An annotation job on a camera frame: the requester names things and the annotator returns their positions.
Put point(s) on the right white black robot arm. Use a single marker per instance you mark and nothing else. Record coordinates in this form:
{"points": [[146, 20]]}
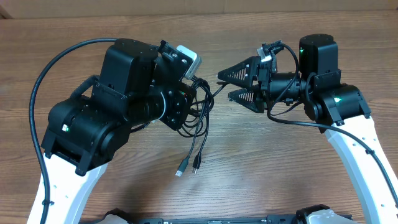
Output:
{"points": [[338, 110]]}

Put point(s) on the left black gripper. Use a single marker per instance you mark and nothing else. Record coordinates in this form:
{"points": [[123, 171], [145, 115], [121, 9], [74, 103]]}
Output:
{"points": [[181, 101]]}

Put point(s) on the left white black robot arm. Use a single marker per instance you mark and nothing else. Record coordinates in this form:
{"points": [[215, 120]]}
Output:
{"points": [[139, 83]]}

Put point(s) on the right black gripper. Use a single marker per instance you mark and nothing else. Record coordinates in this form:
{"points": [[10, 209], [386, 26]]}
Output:
{"points": [[261, 71]]}

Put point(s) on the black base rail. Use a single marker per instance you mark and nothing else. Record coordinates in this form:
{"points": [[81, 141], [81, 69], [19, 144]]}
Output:
{"points": [[310, 215]]}

